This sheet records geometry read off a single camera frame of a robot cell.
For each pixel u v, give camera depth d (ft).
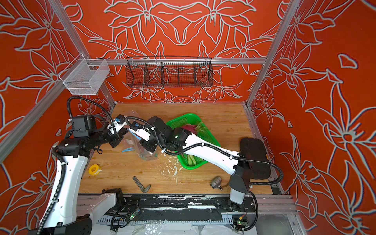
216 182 2.49
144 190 2.54
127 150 3.02
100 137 1.79
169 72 3.23
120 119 1.84
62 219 1.18
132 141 2.38
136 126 1.78
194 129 2.97
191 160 2.80
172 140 1.58
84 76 3.01
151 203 2.44
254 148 2.90
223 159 1.42
